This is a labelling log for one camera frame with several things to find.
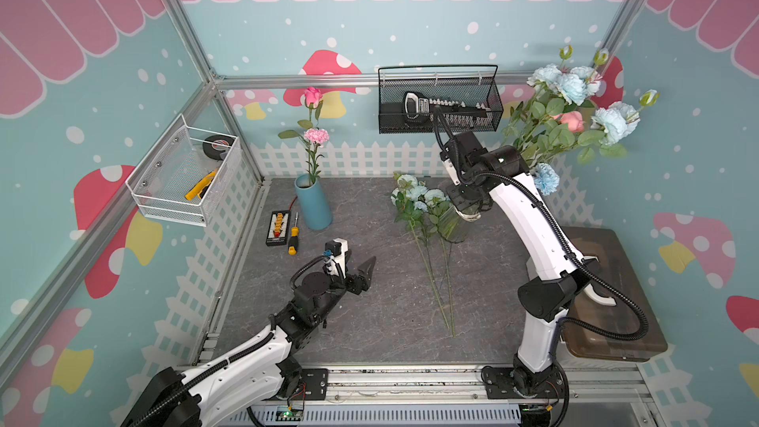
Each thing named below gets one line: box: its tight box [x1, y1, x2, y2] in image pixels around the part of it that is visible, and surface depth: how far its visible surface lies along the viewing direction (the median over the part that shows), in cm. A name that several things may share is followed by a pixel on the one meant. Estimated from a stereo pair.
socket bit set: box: [403, 90, 495, 130], surface depth 91 cm
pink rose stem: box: [277, 86, 324, 182], surface depth 86 cm
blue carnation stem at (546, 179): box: [533, 162, 561, 196], surface depth 65 cm
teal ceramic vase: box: [294, 172, 334, 231], surface depth 96 cm
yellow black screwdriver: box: [287, 211, 300, 257], surface depth 104 cm
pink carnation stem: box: [303, 128, 331, 182], surface depth 87 cm
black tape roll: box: [201, 134, 235, 161], surface depth 82 cm
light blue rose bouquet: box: [502, 45, 661, 167], surface depth 65 cm
